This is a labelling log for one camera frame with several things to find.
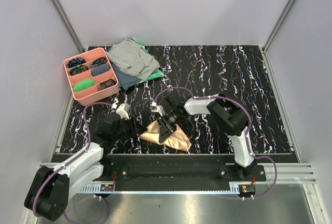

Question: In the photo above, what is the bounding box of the green folded cloth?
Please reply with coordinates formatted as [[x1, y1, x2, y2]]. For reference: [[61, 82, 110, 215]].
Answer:
[[131, 38, 162, 81]]

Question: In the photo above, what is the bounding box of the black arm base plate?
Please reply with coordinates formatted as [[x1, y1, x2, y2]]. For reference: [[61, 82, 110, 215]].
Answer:
[[94, 154, 267, 185]]

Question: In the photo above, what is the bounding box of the left aluminium frame post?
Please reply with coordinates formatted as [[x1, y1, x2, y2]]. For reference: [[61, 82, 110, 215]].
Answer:
[[51, 0, 85, 52]]

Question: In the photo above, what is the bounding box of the peach satin napkin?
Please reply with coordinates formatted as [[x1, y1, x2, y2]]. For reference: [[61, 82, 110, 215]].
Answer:
[[140, 120, 191, 152]]

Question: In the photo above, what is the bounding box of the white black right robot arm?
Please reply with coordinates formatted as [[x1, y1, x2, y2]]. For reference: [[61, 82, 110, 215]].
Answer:
[[151, 93, 257, 181]]

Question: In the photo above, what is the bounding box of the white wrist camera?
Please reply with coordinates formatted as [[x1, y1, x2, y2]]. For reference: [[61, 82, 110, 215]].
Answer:
[[115, 103, 130, 120], [151, 102, 165, 117]]

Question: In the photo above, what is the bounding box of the right aluminium frame post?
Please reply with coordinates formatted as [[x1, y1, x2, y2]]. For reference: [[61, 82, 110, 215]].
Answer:
[[262, 0, 297, 52]]

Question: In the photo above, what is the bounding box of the aluminium frame post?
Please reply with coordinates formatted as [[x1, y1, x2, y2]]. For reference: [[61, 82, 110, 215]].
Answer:
[[262, 0, 297, 52], [51, 0, 85, 52]]

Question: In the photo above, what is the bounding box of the black marbled table mat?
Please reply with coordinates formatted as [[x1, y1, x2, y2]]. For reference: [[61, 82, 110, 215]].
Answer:
[[56, 45, 293, 154]]

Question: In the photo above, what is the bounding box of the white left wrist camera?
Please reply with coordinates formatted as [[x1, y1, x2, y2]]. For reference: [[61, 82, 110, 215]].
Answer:
[[115, 103, 130, 120]]

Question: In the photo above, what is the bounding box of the green item in tray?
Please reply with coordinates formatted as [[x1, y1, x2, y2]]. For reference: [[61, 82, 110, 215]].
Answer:
[[73, 78, 95, 92]]

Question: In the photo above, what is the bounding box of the aluminium frame rail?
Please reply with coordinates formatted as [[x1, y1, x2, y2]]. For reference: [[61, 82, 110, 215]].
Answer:
[[40, 162, 316, 184]]

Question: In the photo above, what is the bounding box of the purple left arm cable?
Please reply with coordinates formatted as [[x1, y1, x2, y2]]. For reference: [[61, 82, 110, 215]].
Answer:
[[32, 102, 117, 221]]

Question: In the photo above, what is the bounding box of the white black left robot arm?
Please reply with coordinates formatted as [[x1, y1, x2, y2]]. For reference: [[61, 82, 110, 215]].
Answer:
[[24, 113, 147, 221]]

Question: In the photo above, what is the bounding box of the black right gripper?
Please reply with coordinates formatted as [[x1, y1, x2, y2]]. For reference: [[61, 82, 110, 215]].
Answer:
[[157, 110, 182, 144]]

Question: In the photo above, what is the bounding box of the blue grey folded cloth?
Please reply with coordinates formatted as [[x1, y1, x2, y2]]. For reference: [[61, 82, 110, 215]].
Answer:
[[113, 65, 158, 90]]

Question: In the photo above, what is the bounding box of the white slotted cable duct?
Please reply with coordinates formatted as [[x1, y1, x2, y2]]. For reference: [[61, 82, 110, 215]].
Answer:
[[76, 183, 256, 194]]

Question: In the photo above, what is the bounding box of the pink compartment tray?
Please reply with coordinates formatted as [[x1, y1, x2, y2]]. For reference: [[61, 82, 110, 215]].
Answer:
[[63, 47, 120, 106]]

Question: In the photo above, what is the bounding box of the grey item in tray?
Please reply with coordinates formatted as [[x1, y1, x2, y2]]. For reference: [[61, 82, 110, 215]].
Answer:
[[91, 64, 110, 77]]

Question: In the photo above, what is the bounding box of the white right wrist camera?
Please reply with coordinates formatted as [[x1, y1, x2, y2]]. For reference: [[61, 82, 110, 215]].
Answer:
[[151, 102, 165, 117]]

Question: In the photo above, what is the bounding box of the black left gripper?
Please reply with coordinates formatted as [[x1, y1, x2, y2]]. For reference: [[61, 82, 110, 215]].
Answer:
[[113, 115, 147, 141]]

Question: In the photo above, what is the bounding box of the dark brown item in tray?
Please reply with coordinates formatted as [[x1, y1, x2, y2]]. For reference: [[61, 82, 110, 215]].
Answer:
[[100, 79, 116, 89]]

